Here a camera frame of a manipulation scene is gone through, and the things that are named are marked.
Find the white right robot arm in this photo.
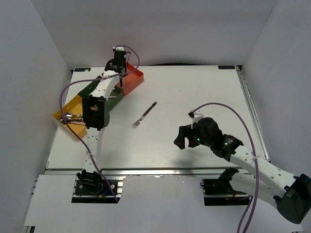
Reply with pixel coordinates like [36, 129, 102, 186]
[174, 117, 311, 224]

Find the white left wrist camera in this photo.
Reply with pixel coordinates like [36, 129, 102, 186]
[113, 46, 125, 52]

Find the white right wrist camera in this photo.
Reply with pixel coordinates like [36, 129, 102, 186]
[188, 110, 204, 129]

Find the red box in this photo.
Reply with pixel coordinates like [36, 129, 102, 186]
[117, 69, 144, 96]

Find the aluminium table frame rail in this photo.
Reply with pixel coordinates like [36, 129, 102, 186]
[235, 65, 271, 162]

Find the yellow box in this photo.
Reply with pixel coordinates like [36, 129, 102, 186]
[63, 95, 86, 138]

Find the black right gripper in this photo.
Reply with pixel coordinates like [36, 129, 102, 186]
[173, 124, 212, 150]

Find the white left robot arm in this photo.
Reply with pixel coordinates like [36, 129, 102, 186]
[82, 47, 126, 173]

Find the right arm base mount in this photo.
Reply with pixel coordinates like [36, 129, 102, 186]
[200, 167, 250, 206]

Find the green box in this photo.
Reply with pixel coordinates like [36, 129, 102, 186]
[75, 80, 123, 114]

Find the brown handled spoon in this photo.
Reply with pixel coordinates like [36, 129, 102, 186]
[57, 117, 83, 122]

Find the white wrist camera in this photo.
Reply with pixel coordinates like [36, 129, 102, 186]
[188, 110, 204, 129]
[113, 46, 125, 52]

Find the green handled spoon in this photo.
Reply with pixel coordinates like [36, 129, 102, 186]
[64, 112, 83, 118]

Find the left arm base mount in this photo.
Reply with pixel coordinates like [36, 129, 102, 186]
[71, 169, 121, 204]

